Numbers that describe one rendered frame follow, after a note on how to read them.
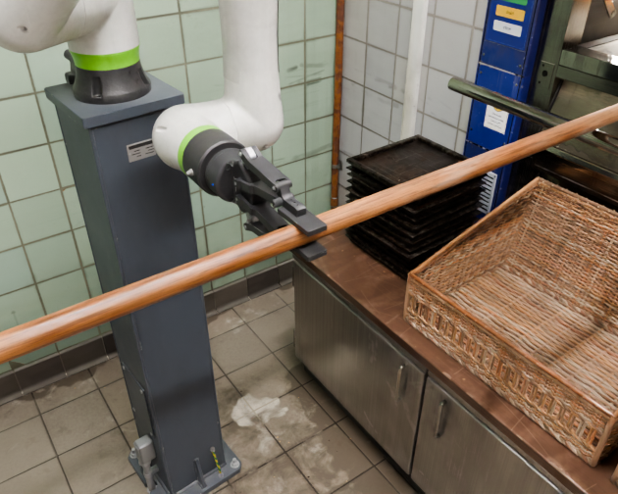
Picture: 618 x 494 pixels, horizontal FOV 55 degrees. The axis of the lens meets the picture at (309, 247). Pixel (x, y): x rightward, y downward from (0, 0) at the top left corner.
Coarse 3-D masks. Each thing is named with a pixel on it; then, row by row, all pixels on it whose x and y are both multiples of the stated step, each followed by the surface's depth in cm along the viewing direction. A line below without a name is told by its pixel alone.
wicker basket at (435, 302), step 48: (528, 192) 161; (576, 240) 155; (432, 288) 141; (480, 288) 164; (528, 288) 164; (576, 288) 156; (432, 336) 147; (480, 336) 133; (528, 336) 148; (576, 336) 148; (528, 384) 126; (576, 384) 135; (576, 432) 119
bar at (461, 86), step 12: (456, 84) 130; (468, 84) 128; (468, 96) 129; (480, 96) 126; (492, 96) 123; (504, 96) 122; (504, 108) 121; (516, 108) 119; (528, 108) 117; (540, 108) 117; (528, 120) 118; (540, 120) 115; (552, 120) 113; (564, 120) 112; (588, 132) 108; (600, 132) 107; (600, 144) 107; (612, 144) 105
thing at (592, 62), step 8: (568, 48) 148; (576, 48) 148; (584, 48) 148; (568, 56) 146; (576, 56) 145; (584, 56) 143; (592, 56) 142; (600, 56) 142; (608, 56) 142; (616, 56) 142; (560, 64) 149; (568, 64) 147; (576, 64) 145; (584, 64) 144; (592, 64) 142; (600, 64) 140; (608, 64) 139; (616, 64) 138; (584, 72) 144; (592, 72) 143; (600, 72) 141; (608, 72) 139; (616, 72) 138; (616, 80) 139
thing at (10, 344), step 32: (576, 128) 101; (480, 160) 90; (512, 160) 94; (384, 192) 82; (416, 192) 84; (352, 224) 79; (224, 256) 70; (256, 256) 71; (128, 288) 64; (160, 288) 65; (192, 288) 68; (64, 320) 61; (96, 320) 62; (0, 352) 58
